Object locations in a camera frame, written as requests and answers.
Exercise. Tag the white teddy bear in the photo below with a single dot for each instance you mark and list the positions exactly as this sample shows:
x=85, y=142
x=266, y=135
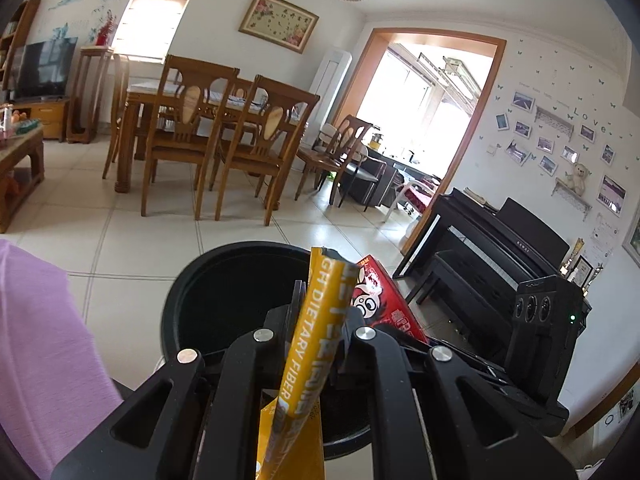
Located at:
x=577, y=177

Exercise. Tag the ceiling clothes drying rack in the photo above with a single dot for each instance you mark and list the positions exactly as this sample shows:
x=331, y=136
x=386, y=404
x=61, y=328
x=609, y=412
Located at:
x=450, y=72

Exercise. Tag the wooden dining table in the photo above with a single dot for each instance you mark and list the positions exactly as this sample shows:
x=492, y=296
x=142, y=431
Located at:
x=131, y=125

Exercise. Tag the framed flower picture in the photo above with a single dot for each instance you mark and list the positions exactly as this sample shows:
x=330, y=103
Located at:
x=277, y=20

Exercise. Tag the red vase with flowers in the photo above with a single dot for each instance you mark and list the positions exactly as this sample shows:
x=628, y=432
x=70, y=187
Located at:
x=103, y=35

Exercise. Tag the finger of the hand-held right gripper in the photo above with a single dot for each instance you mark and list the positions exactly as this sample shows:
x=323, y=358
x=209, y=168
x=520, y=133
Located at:
x=475, y=362

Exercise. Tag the white standing air conditioner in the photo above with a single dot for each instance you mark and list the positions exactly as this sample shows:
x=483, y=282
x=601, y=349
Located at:
x=330, y=90

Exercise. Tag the group of wall photos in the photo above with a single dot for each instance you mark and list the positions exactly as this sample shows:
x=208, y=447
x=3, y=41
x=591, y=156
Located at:
x=612, y=192

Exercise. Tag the white wall shelf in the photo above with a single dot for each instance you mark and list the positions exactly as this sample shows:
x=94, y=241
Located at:
x=552, y=117
x=570, y=197

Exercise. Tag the black low cabinet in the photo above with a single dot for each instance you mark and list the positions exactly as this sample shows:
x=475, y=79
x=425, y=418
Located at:
x=372, y=170

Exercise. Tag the wooden bookshelf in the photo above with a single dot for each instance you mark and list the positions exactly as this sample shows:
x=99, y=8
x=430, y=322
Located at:
x=25, y=20

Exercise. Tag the window with roller blind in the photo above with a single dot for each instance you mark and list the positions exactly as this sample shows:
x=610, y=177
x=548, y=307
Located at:
x=155, y=15

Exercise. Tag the purple cloth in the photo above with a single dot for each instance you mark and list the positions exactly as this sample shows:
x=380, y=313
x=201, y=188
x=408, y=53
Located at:
x=40, y=350

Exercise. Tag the wooden dining chair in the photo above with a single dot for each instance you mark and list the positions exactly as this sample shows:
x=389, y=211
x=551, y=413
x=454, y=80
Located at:
x=350, y=127
x=285, y=87
x=120, y=75
x=200, y=65
x=240, y=87

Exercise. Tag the black flat television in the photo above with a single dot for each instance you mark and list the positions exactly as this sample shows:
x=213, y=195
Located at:
x=42, y=67

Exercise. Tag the gold trophy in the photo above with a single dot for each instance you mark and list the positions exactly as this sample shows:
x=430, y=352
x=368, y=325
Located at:
x=579, y=247

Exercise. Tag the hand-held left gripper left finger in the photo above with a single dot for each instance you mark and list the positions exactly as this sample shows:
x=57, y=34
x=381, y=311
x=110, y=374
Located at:
x=277, y=322

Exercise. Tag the wooden television stand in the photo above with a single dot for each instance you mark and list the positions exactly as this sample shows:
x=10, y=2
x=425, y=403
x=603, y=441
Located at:
x=50, y=115

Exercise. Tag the wooden coffee table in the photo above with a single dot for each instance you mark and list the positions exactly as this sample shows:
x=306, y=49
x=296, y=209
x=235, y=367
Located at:
x=22, y=150

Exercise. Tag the tall wooden plant stand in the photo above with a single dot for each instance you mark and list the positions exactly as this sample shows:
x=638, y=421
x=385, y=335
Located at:
x=95, y=52

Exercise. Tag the black trash bin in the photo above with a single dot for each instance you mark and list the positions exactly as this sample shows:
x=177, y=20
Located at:
x=225, y=290

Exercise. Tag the black upright piano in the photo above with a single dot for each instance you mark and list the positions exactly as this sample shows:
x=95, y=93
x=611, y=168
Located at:
x=525, y=255

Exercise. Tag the wooden doorway frame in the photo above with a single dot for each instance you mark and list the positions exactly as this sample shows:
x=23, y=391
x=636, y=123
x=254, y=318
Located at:
x=492, y=85

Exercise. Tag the white plastic chair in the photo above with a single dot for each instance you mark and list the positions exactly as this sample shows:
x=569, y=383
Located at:
x=410, y=195

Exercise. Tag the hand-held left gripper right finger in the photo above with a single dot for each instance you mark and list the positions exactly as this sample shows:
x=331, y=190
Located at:
x=357, y=355

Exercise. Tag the yellow snack wrapper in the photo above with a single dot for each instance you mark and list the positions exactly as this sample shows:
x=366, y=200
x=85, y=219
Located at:
x=310, y=340

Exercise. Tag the red snack wrapper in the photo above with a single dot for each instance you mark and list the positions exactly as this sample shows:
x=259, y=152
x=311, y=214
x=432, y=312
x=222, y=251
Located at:
x=385, y=300

